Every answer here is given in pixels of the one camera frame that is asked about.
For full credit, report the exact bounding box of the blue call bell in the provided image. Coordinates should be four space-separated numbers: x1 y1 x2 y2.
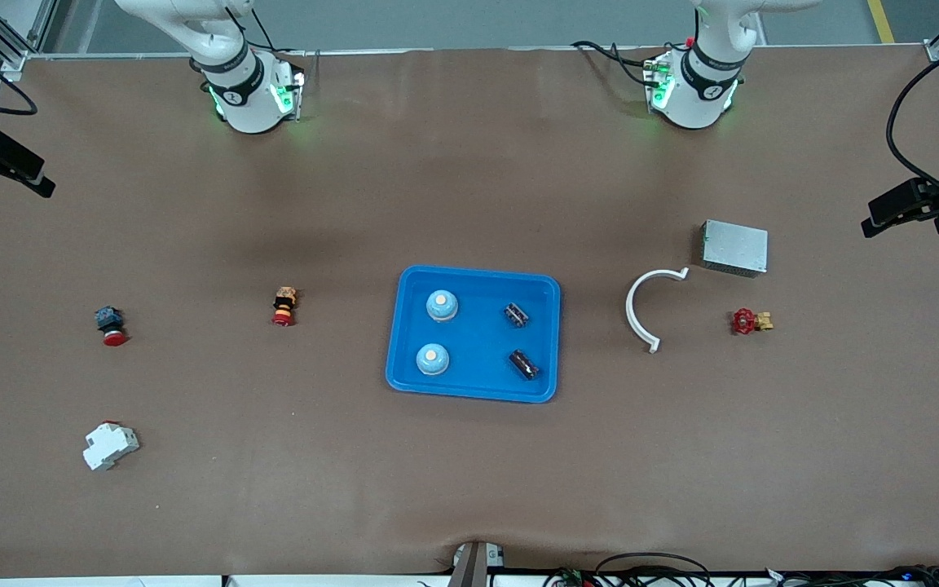
425 289 460 324
416 342 451 377

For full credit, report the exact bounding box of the blue plastic tray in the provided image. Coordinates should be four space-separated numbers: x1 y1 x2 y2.
385 265 562 404

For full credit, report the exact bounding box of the grey metal box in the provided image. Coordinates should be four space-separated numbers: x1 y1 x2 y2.
699 219 769 279

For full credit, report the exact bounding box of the red mushroom emergency button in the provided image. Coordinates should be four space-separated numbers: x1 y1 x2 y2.
95 306 128 347

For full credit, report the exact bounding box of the white curved plastic clamp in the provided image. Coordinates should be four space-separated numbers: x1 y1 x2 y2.
625 267 690 354

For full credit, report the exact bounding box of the white circuit breaker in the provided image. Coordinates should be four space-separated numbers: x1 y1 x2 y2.
82 421 141 472

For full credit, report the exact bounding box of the red yellow push button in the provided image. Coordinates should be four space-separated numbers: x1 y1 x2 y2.
272 286 299 328

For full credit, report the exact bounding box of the brown table mat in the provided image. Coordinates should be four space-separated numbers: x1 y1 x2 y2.
0 45 939 580

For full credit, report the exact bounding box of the red handled brass valve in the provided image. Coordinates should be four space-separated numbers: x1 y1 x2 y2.
731 307 774 336

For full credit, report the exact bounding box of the black cable bundle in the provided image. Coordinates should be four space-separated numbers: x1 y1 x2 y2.
543 552 939 587

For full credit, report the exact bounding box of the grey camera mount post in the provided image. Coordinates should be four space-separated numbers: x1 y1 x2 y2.
447 540 507 587

